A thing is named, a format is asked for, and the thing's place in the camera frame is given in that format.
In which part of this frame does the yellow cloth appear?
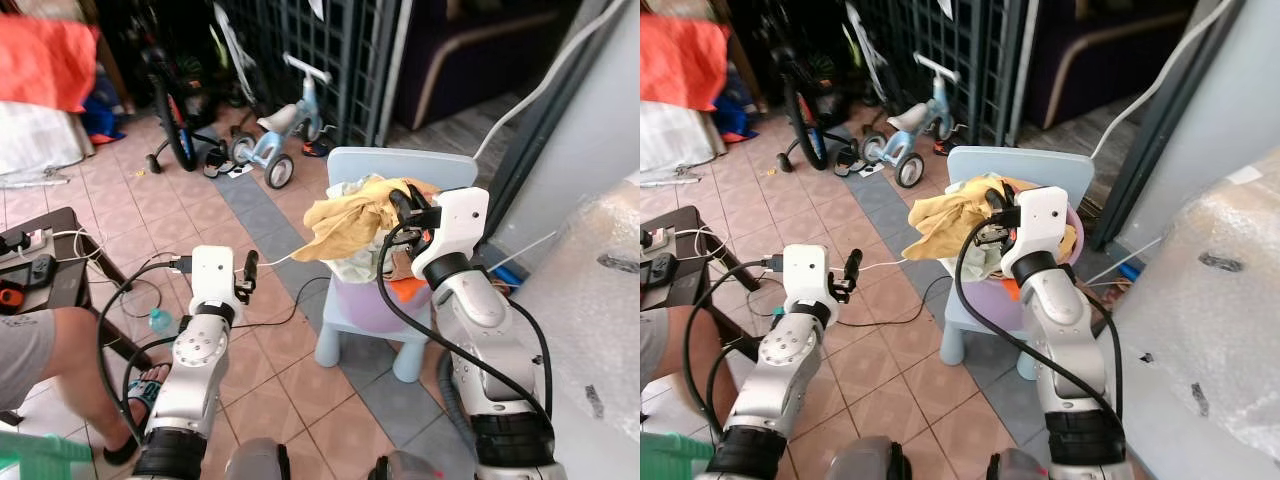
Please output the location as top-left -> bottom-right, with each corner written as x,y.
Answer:
303,176 -> 442,264
906,176 -> 1021,263

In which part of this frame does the bubble wrapped washing machine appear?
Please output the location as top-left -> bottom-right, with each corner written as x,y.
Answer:
1108,148 -> 1280,480
503,178 -> 641,480

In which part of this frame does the light blue child chair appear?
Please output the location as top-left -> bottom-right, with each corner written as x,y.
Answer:
314,146 -> 480,384
938,145 -> 1096,383

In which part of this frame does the purple plastic basin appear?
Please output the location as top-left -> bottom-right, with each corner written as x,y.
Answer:
330,274 -> 438,337
955,272 -> 1036,333

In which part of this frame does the light blue child tricycle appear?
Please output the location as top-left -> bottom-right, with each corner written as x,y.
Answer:
862,53 -> 969,190
226,53 -> 337,191

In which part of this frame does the black and teal sandal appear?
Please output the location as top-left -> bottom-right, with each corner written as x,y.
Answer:
100,362 -> 179,467

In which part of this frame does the dark purple armchair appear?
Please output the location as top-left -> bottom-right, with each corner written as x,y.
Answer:
1020,0 -> 1196,131
394,0 -> 563,133

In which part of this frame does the black child bicycle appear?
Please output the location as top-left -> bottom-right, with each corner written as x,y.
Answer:
138,5 -> 263,178
775,5 -> 896,176

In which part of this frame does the dark wooden table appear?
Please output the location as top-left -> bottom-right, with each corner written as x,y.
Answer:
640,205 -> 763,353
0,206 -> 153,369

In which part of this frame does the dark metal grid gate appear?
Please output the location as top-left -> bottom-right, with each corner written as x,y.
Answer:
213,0 -> 403,148
850,0 -> 1026,148

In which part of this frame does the person leg in grey shorts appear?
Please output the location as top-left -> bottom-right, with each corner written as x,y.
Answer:
640,308 -> 741,433
0,305 -> 179,463

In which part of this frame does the blue clothing pile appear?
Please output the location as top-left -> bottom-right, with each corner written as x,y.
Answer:
78,92 -> 128,144
715,92 -> 761,143

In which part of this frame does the white bed sheet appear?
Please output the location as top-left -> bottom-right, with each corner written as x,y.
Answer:
0,100 -> 97,189
640,100 -> 723,188

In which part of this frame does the green plastic basket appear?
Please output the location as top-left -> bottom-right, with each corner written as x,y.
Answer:
0,430 -> 99,480
640,431 -> 717,480

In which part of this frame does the grey right robot leg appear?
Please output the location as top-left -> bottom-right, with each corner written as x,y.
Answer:
984,447 -> 1053,480
371,449 -> 443,480

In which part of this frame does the orange red blanket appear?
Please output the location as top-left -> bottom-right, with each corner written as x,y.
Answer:
640,13 -> 731,113
0,14 -> 102,114

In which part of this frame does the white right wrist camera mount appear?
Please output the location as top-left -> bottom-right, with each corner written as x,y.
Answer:
411,186 -> 491,282
1002,186 -> 1072,278

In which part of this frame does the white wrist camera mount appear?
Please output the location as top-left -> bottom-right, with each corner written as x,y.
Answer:
188,245 -> 247,307
781,243 -> 837,305
411,186 -> 491,282
1002,186 -> 1072,278

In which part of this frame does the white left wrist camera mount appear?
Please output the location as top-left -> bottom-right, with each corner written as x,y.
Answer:
781,243 -> 837,305
188,245 -> 247,307

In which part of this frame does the thin black floor cable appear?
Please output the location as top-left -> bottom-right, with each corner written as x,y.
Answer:
228,276 -> 333,331
830,275 -> 958,329

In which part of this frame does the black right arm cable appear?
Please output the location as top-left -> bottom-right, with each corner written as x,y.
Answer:
954,218 -> 1127,426
377,220 -> 557,426

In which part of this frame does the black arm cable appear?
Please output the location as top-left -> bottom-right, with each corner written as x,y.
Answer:
377,220 -> 557,426
96,257 -> 197,443
954,218 -> 1127,426
682,256 -> 793,443

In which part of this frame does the black door frame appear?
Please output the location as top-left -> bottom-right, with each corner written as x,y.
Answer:
480,0 -> 628,243
1090,0 -> 1247,253

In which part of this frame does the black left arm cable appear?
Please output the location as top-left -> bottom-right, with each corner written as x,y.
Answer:
96,257 -> 197,443
682,256 -> 793,443

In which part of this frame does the white hose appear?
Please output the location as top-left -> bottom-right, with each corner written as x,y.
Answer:
473,0 -> 641,163
1088,0 -> 1239,161

